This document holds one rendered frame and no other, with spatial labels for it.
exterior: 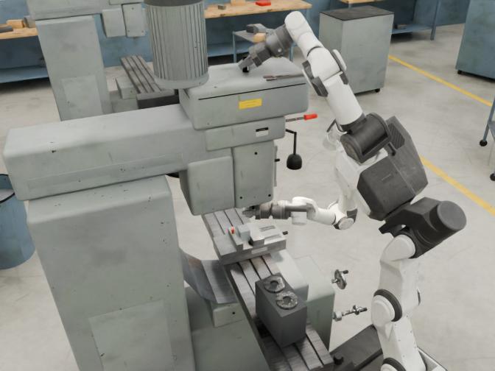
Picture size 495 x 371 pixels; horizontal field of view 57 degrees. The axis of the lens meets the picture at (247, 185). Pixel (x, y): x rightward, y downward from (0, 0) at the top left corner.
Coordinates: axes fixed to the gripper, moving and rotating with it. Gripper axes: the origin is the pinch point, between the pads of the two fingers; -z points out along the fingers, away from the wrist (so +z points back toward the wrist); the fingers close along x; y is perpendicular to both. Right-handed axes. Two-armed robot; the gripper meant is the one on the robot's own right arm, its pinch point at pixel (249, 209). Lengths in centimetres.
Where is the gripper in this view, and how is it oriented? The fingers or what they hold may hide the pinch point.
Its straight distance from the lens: 211.7
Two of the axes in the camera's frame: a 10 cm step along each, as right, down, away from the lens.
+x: -1.0, 5.4, -8.4
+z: 9.9, 0.2, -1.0
